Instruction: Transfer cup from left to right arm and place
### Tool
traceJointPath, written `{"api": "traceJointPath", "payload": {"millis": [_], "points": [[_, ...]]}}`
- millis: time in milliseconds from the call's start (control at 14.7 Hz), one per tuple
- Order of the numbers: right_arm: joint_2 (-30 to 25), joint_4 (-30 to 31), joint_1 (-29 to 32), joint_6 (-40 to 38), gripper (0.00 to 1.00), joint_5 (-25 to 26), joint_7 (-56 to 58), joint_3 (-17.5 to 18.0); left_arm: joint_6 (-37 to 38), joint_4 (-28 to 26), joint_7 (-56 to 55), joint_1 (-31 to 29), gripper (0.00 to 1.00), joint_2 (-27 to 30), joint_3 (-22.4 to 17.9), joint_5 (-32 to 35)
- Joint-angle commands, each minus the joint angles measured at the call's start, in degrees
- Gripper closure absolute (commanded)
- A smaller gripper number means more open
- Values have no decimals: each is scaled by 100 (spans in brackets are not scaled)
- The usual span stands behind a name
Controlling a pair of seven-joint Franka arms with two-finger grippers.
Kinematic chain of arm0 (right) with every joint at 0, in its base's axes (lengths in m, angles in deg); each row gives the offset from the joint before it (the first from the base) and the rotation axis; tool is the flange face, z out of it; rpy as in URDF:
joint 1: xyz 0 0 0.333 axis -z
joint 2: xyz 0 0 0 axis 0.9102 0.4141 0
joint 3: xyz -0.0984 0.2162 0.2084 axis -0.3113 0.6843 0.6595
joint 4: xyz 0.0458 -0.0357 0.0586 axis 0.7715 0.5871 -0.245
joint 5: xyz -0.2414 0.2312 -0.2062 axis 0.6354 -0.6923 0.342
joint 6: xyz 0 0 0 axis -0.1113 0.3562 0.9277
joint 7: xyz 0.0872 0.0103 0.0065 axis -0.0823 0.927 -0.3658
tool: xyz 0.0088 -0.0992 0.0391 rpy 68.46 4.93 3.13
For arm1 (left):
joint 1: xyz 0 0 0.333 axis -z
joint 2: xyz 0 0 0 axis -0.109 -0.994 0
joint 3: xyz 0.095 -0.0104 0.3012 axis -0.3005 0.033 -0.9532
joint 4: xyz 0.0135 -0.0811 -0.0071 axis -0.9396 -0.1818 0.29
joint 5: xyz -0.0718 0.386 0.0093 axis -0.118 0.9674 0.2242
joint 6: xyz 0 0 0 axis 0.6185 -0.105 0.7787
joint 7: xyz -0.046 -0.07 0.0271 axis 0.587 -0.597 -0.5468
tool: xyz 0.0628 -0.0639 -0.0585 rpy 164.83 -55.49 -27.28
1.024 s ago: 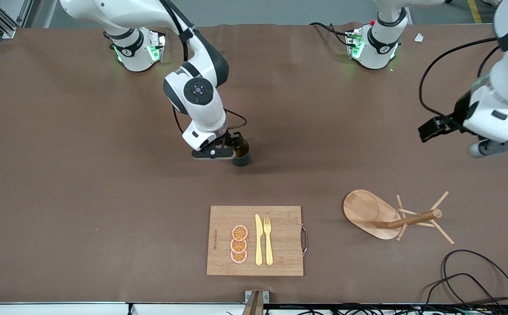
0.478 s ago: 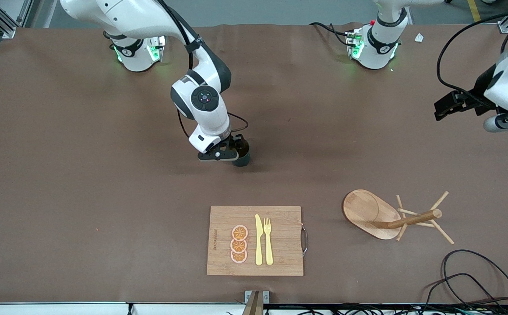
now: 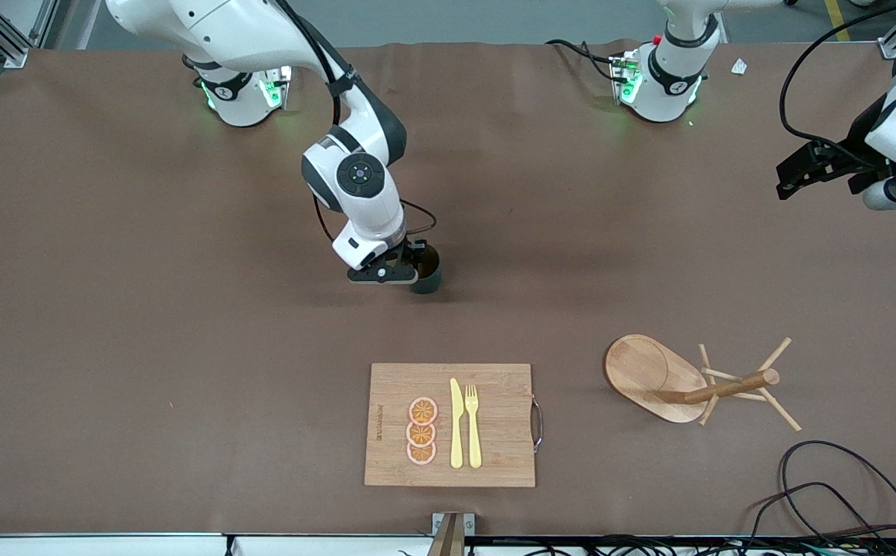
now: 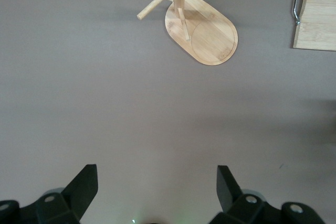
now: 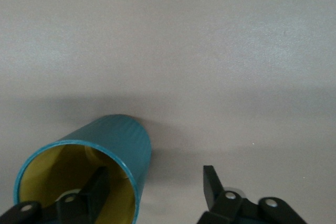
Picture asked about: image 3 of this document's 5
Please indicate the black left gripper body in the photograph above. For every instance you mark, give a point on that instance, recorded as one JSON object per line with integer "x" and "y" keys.
{"x": 852, "y": 148}

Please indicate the dark teal cup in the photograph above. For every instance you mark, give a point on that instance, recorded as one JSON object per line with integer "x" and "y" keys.
{"x": 429, "y": 282}

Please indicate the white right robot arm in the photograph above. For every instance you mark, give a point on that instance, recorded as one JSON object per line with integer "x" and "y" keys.
{"x": 359, "y": 176}

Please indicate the white paper scrap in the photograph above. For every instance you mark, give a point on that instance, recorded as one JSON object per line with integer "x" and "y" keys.
{"x": 739, "y": 66}

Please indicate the orange slice toy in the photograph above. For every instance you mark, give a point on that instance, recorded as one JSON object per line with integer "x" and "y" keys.
{"x": 420, "y": 435}
{"x": 422, "y": 411}
{"x": 421, "y": 455}

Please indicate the yellow plastic knife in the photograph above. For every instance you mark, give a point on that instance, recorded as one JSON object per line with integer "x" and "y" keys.
{"x": 456, "y": 432}

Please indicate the wooden cutting board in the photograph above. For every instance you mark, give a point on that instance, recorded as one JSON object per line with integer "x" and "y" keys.
{"x": 494, "y": 425}

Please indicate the yellow plastic fork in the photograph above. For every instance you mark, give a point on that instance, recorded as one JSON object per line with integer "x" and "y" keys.
{"x": 473, "y": 440}

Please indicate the brown table cover mat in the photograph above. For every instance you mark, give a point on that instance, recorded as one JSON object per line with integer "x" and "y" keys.
{"x": 185, "y": 347}

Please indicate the wooden mug tree stand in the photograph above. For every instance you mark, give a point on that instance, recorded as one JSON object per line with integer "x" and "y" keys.
{"x": 641, "y": 371}

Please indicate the metal table edge bracket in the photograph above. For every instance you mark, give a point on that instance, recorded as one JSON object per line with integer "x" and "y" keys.
{"x": 452, "y": 533}

